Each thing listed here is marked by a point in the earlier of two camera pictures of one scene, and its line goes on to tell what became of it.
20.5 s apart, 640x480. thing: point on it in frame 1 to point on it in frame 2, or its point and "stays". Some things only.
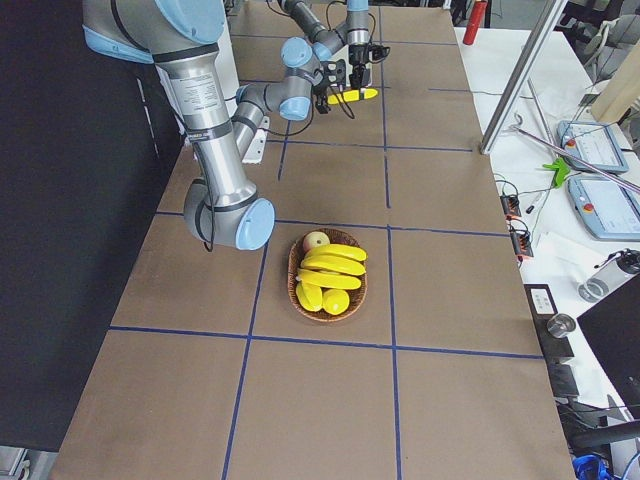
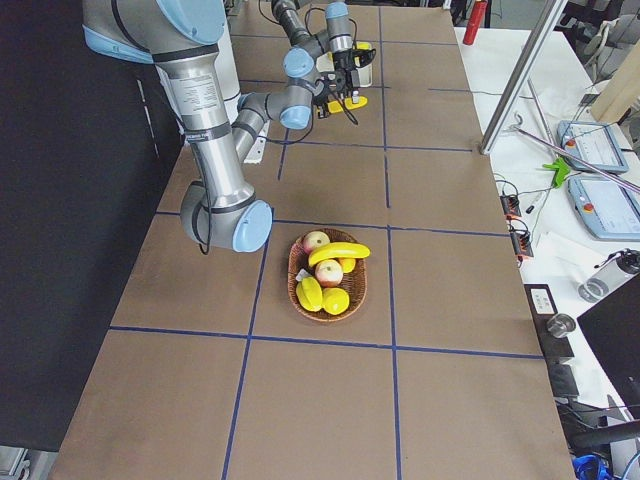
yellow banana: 328,280 to 336,250
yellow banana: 328,263 to 336,108
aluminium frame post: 523,74 stays
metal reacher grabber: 518,128 stays
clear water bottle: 602,283 stays
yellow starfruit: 309,296 stays
